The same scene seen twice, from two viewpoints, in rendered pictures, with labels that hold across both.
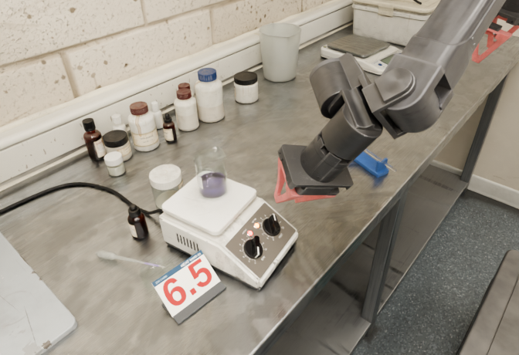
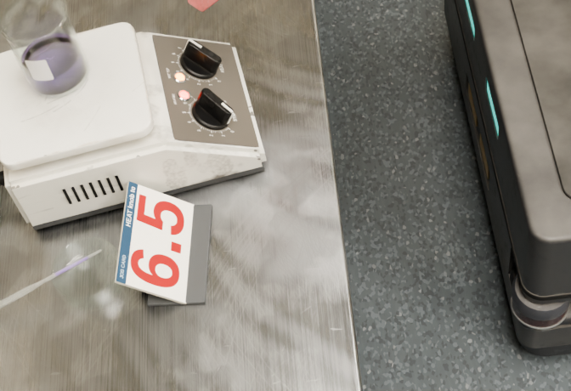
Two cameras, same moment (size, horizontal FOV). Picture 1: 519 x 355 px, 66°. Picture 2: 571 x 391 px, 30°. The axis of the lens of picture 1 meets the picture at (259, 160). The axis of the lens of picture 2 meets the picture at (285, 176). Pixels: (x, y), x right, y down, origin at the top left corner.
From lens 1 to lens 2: 35 cm
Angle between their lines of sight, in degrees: 31
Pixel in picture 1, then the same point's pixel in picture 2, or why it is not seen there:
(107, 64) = not seen: outside the picture
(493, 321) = (501, 5)
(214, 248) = (158, 158)
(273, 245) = (227, 87)
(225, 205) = (110, 81)
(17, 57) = not seen: outside the picture
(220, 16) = not seen: outside the picture
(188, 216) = (73, 140)
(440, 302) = (383, 48)
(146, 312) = (136, 333)
